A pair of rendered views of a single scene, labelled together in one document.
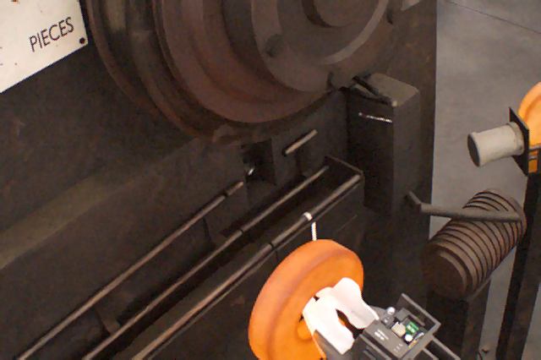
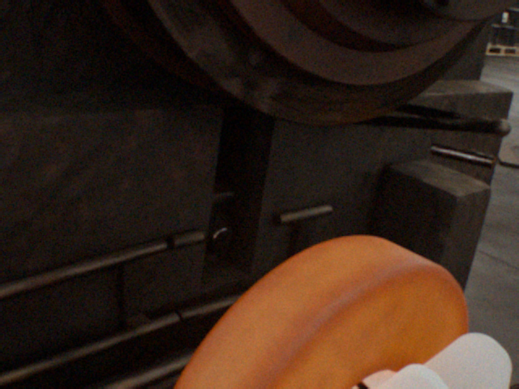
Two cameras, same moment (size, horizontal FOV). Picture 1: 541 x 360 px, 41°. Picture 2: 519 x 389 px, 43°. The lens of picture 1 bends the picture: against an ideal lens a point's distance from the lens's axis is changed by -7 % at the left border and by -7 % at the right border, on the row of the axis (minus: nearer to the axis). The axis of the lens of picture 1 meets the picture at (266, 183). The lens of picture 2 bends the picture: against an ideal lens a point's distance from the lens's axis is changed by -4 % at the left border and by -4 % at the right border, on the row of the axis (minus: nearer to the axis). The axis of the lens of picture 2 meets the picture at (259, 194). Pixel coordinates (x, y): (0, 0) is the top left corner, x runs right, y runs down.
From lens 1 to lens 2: 0.58 m
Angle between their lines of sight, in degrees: 19
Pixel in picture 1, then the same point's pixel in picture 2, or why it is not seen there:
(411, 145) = (461, 272)
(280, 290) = (288, 314)
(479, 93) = not seen: hidden behind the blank
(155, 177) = (57, 141)
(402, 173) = not seen: hidden behind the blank
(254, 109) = (280, 19)
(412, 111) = (477, 215)
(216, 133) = (197, 36)
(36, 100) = not seen: outside the picture
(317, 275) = (392, 314)
